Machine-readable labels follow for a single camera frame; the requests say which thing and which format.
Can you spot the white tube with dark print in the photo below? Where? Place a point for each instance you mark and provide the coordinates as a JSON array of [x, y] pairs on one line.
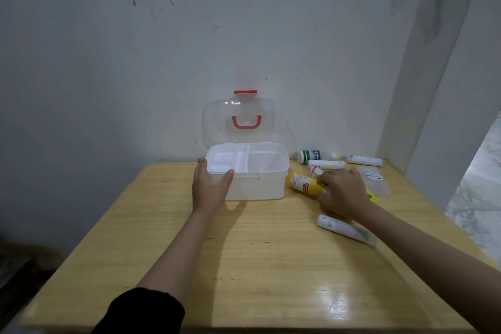
[[344, 229]]

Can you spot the person's left thumb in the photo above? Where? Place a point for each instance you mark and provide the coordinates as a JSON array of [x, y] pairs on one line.
[[226, 181]]

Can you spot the white storage box clear lid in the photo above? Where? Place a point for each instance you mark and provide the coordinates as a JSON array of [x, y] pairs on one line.
[[258, 185]]

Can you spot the person's left forearm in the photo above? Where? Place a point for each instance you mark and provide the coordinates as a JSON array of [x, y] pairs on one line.
[[184, 251]]

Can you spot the person's right hand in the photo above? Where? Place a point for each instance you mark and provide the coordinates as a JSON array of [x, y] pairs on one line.
[[346, 196]]

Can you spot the plain white tube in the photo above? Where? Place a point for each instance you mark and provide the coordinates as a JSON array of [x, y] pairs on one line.
[[364, 160]]

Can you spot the person's right thumb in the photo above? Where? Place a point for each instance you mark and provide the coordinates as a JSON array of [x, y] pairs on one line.
[[323, 197]]

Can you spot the person's right forearm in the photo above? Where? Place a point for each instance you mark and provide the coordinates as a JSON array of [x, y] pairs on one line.
[[430, 267]]

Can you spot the white bottle with green label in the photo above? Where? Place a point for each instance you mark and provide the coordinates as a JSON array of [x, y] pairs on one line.
[[313, 156]]

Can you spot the yellow bottle with white label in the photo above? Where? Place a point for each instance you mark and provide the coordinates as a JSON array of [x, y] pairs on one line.
[[303, 183]]

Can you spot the person's left hand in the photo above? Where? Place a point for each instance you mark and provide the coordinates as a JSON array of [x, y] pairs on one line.
[[207, 194]]

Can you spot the black sleeve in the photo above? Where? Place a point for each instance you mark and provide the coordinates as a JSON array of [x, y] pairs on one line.
[[145, 312]]

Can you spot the small yellow packet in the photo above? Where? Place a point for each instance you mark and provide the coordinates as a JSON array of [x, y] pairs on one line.
[[372, 196]]

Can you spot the clear plastic packet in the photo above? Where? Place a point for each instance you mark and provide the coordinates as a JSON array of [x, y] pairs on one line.
[[375, 183]]

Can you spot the white inner divider tray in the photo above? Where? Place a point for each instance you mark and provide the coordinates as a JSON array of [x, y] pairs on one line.
[[235, 157]]

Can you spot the white tube with red print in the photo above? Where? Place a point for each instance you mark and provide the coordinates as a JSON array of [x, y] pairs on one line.
[[327, 164]]

